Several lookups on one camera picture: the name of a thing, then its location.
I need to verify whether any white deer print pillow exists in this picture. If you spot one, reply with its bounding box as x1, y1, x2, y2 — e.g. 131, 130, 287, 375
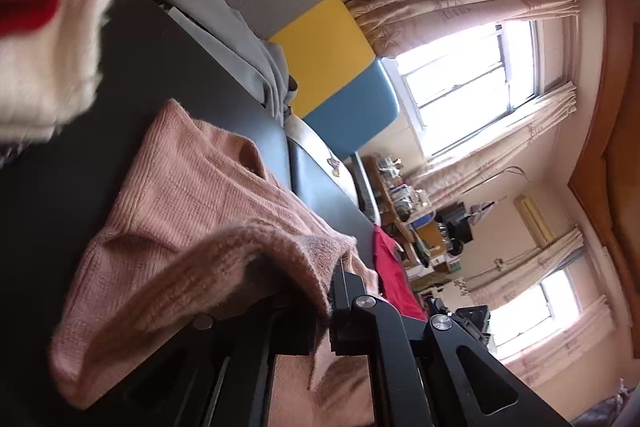
285, 114, 346, 180

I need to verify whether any wooden board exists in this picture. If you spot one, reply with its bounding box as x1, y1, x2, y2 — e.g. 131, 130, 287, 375
415, 224, 443, 253

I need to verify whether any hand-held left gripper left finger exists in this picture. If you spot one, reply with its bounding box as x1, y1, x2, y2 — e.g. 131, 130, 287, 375
150, 297, 321, 427

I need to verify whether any small window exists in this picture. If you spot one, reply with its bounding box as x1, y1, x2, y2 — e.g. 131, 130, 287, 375
487, 267, 583, 348

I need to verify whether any black monitor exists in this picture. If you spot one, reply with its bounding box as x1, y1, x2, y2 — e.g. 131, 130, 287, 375
440, 202, 473, 243

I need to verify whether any grey yellow blue sofa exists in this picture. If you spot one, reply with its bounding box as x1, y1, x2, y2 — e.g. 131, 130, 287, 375
131, 0, 401, 228

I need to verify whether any pink knit sweater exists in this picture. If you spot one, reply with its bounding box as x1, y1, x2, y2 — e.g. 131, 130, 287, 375
47, 98, 381, 427

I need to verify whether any beige patterned curtain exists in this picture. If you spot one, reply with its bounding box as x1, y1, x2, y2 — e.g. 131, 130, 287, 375
467, 229, 586, 308
500, 294, 616, 388
400, 82, 578, 208
345, 0, 583, 60

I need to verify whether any red and cream fuzzy clothing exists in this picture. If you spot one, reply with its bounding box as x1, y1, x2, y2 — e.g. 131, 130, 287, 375
0, 0, 151, 142

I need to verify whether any large window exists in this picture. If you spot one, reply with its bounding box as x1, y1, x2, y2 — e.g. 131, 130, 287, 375
382, 19, 571, 158

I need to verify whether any wall air conditioner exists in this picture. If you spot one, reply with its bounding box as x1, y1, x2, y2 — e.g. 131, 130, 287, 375
514, 194, 557, 248

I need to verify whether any wooden desk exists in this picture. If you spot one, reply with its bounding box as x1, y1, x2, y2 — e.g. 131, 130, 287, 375
362, 155, 416, 238

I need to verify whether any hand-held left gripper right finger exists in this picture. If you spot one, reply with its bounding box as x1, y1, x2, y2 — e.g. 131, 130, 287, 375
327, 259, 571, 427

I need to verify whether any red garment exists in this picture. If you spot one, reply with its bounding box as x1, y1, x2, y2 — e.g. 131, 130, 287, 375
372, 224, 428, 322

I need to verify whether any grey garment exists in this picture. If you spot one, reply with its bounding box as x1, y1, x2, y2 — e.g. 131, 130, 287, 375
165, 0, 296, 125

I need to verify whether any group of jars and bottles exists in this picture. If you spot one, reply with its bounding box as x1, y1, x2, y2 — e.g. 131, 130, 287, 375
377, 157, 431, 212

